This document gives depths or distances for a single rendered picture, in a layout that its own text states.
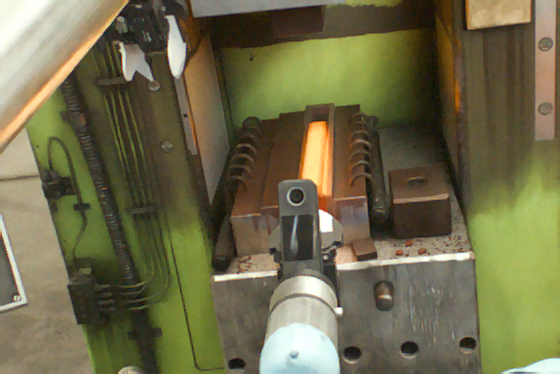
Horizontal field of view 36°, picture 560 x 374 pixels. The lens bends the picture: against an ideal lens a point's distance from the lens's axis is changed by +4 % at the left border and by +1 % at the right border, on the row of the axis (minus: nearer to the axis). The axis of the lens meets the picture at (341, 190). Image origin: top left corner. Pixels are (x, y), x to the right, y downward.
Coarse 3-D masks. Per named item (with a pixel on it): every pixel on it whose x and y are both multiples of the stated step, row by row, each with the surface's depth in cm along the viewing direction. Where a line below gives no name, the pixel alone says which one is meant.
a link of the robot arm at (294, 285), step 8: (288, 280) 92; (296, 280) 92; (304, 280) 92; (312, 280) 92; (320, 280) 93; (280, 288) 92; (288, 288) 91; (296, 288) 90; (304, 288) 90; (312, 288) 90; (320, 288) 91; (328, 288) 93; (272, 296) 93; (280, 296) 90; (320, 296) 90; (328, 296) 91; (272, 304) 91; (336, 304) 93; (336, 312) 91
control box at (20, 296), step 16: (0, 208) 112; (0, 224) 111; (0, 240) 111; (0, 256) 110; (0, 272) 110; (16, 272) 111; (0, 288) 110; (16, 288) 110; (0, 304) 109; (16, 304) 110
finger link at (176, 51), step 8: (168, 16) 92; (176, 24) 93; (176, 32) 94; (176, 40) 95; (168, 48) 93; (176, 48) 95; (184, 48) 96; (168, 56) 93; (176, 56) 95; (184, 56) 97; (176, 64) 94; (184, 64) 98; (176, 72) 94
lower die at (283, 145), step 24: (264, 120) 160; (288, 120) 156; (336, 120) 152; (264, 144) 148; (288, 144) 144; (336, 144) 141; (360, 144) 140; (264, 168) 138; (288, 168) 134; (336, 168) 132; (360, 168) 131; (240, 192) 130; (264, 192) 127; (336, 192) 123; (360, 192) 122; (240, 216) 122; (264, 216) 122; (336, 216) 122; (360, 216) 122; (240, 240) 124; (264, 240) 124
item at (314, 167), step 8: (312, 128) 144; (320, 128) 144; (312, 136) 140; (320, 136) 140; (312, 144) 136; (320, 144) 136; (312, 152) 133; (320, 152) 132; (312, 160) 129; (320, 160) 129; (304, 168) 126; (312, 168) 126; (320, 168) 125; (304, 176) 123; (312, 176) 122; (320, 176) 122; (320, 184) 119; (320, 192) 117; (320, 200) 113; (320, 208) 114
